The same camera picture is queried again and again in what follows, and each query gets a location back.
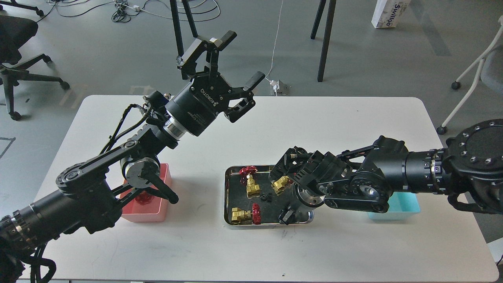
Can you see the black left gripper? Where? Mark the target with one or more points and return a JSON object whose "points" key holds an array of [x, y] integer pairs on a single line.
{"points": [[201, 101]]}

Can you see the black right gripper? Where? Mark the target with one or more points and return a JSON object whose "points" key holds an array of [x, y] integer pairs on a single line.
{"points": [[314, 175]]}

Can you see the brass valve red handle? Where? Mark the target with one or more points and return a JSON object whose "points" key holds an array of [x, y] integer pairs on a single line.
{"points": [[144, 198]]}

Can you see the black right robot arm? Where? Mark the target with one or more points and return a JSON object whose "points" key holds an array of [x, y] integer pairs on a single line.
{"points": [[468, 171]]}

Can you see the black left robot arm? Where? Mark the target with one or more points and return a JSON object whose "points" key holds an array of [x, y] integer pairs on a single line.
{"points": [[93, 193]]}

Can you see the brass valve top right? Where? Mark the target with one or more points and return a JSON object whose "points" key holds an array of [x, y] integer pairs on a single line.
{"points": [[281, 185]]}

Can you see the black gear left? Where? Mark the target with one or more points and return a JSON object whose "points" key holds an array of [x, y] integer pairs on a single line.
{"points": [[266, 197]]}

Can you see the brass valve top middle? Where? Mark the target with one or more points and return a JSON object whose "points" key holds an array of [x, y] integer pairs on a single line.
{"points": [[247, 179]]}

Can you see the brass valve bottom left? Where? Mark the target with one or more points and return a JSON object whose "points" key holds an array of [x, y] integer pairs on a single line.
{"points": [[238, 215]]}

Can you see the blue plastic box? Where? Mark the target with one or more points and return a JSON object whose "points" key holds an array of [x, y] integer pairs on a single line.
{"points": [[402, 205]]}

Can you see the pink plastic box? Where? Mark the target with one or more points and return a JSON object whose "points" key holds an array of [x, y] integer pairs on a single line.
{"points": [[154, 212]]}

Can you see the white cardboard box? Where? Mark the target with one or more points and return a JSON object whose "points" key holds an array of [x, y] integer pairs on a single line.
{"points": [[388, 12]]}

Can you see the metal tray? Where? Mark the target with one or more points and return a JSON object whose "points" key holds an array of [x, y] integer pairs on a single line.
{"points": [[235, 196]]}

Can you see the white power adapter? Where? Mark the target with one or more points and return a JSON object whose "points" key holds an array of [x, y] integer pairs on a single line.
{"points": [[278, 88]]}

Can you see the black table leg left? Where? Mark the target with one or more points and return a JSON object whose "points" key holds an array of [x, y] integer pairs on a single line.
{"points": [[177, 26]]}

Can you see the black table leg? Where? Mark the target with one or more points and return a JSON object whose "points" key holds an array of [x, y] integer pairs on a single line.
{"points": [[177, 26], [327, 33]]}

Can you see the black table leg right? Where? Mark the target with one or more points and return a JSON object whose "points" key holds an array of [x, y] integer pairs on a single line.
{"points": [[327, 33]]}

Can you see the white chair frame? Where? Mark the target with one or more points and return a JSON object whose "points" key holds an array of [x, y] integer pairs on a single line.
{"points": [[489, 71]]}

